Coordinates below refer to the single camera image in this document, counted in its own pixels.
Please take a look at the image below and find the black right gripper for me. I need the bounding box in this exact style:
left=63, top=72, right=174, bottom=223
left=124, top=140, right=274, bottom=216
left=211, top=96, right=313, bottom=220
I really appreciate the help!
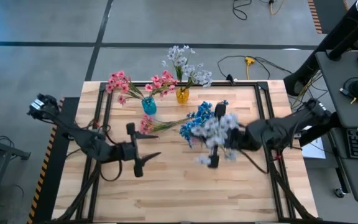
left=209, top=103, right=252, bottom=169

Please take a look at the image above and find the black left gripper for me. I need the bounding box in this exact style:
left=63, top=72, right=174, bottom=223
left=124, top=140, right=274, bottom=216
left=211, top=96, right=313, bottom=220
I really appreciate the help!
left=113, top=122, right=162, bottom=179

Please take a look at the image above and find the pink artificial flower bunch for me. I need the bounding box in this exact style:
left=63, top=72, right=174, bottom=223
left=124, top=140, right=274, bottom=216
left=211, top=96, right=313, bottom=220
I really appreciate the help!
left=139, top=114, right=196, bottom=136
left=105, top=70, right=146, bottom=106
left=144, top=70, right=179, bottom=104

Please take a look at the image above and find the white artificial flower bunch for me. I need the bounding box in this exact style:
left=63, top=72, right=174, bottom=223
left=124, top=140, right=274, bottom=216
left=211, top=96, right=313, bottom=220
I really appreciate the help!
left=191, top=112, right=241, bottom=166
left=181, top=63, right=214, bottom=91
left=161, top=45, right=197, bottom=91

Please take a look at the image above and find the blue artificial flower bunch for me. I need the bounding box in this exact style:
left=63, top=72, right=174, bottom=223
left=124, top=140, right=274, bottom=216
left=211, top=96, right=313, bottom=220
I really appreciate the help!
left=197, top=99, right=230, bottom=125
left=193, top=101, right=214, bottom=126
left=178, top=119, right=202, bottom=149

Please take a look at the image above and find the teal glass vase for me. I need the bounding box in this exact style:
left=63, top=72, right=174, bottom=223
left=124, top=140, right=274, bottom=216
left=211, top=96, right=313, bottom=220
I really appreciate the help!
left=141, top=96, right=158, bottom=116

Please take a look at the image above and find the yellow glass vase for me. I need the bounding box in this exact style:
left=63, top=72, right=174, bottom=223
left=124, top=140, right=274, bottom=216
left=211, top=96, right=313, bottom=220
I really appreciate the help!
left=175, top=86, right=190, bottom=105

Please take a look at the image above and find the white paper sheet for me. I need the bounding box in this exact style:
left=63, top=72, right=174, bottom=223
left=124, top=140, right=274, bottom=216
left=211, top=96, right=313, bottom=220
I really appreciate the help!
left=301, top=136, right=326, bottom=160

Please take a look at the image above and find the black mat hazard stripe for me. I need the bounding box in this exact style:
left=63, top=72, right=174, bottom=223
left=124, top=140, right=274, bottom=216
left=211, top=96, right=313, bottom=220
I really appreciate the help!
left=26, top=96, right=81, bottom=224
left=308, top=0, right=352, bottom=35

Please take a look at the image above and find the grey desk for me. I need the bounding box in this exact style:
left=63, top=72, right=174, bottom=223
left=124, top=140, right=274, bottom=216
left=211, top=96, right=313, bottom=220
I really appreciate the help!
left=314, top=49, right=358, bottom=203

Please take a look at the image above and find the black side table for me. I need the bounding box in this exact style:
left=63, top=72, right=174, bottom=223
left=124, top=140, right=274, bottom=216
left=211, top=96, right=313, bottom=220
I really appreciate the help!
left=0, top=124, right=32, bottom=224

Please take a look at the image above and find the black tower fan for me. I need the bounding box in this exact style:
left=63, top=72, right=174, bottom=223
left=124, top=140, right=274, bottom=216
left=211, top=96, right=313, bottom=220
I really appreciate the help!
left=283, top=0, right=358, bottom=94

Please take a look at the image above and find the black aluminium table frame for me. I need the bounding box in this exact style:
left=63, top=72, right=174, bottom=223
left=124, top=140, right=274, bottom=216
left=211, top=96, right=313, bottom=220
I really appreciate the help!
left=53, top=81, right=319, bottom=224

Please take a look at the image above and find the black power cable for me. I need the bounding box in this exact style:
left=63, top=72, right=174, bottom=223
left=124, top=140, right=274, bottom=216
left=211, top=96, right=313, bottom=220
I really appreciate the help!
left=217, top=55, right=272, bottom=85

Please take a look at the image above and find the yellow plug cable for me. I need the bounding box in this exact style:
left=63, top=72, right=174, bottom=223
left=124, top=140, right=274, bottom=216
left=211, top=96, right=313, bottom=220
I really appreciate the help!
left=244, top=56, right=256, bottom=80

